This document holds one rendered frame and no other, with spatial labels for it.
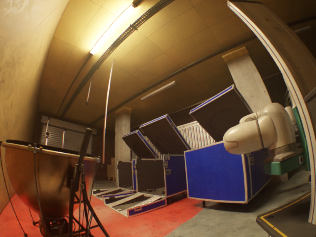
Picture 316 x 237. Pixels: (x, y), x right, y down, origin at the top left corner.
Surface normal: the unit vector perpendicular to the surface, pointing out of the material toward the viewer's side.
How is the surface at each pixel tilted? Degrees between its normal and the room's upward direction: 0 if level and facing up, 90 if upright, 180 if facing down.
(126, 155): 90
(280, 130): 91
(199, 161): 90
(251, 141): 114
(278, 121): 88
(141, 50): 180
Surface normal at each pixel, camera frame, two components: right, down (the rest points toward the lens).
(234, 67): -0.66, -0.23
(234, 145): -0.80, 0.26
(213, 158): -0.88, -0.12
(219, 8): 0.07, 0.93
